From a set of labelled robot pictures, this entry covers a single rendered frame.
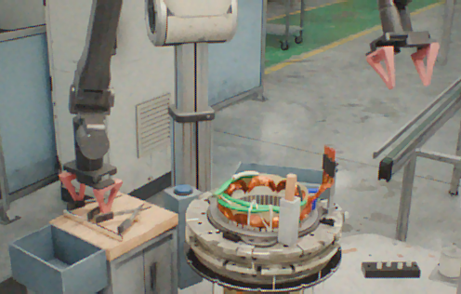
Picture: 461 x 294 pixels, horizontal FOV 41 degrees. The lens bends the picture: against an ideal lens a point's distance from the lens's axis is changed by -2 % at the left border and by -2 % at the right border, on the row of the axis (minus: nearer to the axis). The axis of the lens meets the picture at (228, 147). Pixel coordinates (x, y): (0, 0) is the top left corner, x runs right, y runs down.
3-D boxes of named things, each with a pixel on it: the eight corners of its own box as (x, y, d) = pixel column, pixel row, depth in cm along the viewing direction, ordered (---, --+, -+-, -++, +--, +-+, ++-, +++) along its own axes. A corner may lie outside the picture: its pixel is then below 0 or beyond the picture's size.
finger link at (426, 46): (447, 80, 116) (437, 33, 117) (416, 83, 113) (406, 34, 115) (426, 88, 122) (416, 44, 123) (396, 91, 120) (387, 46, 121)
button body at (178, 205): (203, 281, 160) (203, 193, 151) (180, 290, 156) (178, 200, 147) (188, 269, 165) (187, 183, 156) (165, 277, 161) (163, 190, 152)
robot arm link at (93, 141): (112, 84, 126) (70, 82, 122) (124, 100, 116) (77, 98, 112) (107, 140, 129) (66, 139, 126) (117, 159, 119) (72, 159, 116)
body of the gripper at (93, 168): (95, 185, 123) (93, 151, 121) (62, 172, 129) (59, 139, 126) (118, 175, 128) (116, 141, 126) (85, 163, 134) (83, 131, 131)
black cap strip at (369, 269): (419, 277, 162) (421, 271, 161) (364, 278, 162) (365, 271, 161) (414, 268, 167) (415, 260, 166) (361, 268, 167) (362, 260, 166)
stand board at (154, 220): (110, 261, 119) (110, 250, 118) (49, 231, 130) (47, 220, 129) (178, 223, 134) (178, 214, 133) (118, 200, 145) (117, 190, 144)
